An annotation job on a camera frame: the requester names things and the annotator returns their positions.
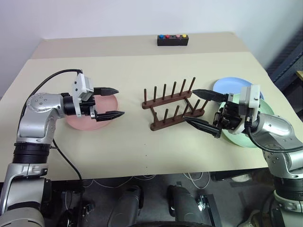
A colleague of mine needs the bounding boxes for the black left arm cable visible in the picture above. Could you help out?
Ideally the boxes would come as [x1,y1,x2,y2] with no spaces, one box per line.
[20,68,85,197]

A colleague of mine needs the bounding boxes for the green plate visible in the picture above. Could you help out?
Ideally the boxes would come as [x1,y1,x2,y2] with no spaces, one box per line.
[217,93,276,148]

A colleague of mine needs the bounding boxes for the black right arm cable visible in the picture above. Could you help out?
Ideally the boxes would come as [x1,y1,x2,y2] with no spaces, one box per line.
[245,115,303,152]

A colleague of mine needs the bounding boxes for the black button box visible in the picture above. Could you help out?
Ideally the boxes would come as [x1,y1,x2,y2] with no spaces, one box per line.
[157,34,189,47]

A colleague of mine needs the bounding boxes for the white shoe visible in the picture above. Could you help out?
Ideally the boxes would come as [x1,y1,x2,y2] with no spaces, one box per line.
[231,174,253,183]

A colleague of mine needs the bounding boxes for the white floor cable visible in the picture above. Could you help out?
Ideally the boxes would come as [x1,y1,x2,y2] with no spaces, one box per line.
[183,171,212,190]

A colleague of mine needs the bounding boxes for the beige table cover sheet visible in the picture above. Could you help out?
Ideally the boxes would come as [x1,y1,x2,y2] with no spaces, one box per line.
[0,51,279,183]

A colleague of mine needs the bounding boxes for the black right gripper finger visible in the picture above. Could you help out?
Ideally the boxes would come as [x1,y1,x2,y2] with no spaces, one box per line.
[183,116,223,139]
[192,88,229,103]

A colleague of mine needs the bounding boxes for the brown wooden dish rack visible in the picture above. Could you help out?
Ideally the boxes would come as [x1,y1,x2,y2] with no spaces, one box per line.
[141,76,206,131]

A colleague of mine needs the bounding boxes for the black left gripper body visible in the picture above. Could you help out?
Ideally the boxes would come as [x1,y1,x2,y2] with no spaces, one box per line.
[80,96,99,122]

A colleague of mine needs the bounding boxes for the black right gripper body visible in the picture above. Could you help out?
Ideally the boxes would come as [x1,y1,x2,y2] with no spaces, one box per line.
[212,94,245,133]

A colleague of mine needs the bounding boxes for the pink plate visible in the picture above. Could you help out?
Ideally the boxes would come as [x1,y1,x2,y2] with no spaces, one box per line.
[64,94,119,131]

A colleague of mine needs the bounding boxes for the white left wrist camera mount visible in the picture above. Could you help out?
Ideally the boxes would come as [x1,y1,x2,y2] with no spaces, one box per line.
[71,73,95,118]

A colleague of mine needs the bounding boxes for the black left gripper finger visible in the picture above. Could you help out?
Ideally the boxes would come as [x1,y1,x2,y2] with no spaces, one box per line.
[95,110,125,122]
[93,87,120,96]

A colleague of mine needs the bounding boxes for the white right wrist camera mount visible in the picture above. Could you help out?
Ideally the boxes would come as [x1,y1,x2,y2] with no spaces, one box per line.
[231,84,262,136]

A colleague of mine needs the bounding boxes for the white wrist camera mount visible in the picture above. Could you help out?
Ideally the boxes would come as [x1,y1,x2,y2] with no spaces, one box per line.
[71,73,95,118]
[231,84,262,136]

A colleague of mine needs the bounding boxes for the black metal table foot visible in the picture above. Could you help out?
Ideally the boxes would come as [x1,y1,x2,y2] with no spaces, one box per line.
[198,193,222,227]

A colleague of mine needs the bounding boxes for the dark rounded shape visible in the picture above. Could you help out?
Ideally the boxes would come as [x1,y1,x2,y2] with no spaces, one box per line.
[104,185,145,227]
[167,185,202,226]

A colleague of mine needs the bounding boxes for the blue plate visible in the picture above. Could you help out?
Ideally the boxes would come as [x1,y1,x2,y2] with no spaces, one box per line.
[212,76,265,101]

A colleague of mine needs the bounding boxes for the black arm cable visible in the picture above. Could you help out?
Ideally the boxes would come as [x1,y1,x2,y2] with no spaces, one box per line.
[20,68,85,197]
[245,115,303,152]

